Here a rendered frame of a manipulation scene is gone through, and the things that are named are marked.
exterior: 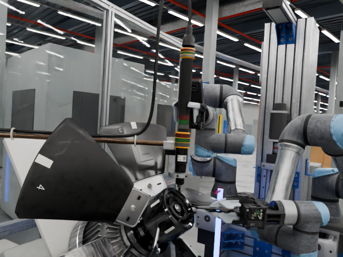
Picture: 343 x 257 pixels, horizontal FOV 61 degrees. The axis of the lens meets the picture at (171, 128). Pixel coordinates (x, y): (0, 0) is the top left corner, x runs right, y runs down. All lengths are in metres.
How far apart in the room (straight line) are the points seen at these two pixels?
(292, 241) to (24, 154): 0.85
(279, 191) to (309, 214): 0.15
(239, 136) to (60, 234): 0.67
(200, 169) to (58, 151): 1.06
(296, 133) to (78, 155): 0.77
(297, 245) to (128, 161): 0.58
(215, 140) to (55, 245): 0.62
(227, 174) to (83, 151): 1.07
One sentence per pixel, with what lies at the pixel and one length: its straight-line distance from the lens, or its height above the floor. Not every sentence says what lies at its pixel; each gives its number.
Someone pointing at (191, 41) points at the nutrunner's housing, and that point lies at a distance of 0.86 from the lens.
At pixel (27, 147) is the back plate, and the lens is 0.97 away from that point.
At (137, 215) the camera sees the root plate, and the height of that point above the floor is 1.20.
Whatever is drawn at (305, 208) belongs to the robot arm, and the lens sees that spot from 1.00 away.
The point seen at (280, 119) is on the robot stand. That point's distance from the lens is 1.61.
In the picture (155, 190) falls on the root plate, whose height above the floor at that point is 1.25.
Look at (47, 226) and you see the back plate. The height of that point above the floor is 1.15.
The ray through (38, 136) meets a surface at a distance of 0.88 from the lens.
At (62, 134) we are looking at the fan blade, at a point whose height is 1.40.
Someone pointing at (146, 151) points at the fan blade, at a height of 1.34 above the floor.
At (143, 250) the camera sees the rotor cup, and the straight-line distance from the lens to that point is 0.78.
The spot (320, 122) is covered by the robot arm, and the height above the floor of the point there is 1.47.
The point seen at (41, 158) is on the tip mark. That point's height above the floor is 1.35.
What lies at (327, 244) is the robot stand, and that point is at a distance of 1.40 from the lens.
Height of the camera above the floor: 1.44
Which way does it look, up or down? 1 degrees down
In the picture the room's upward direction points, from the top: 3 degrees clockwise
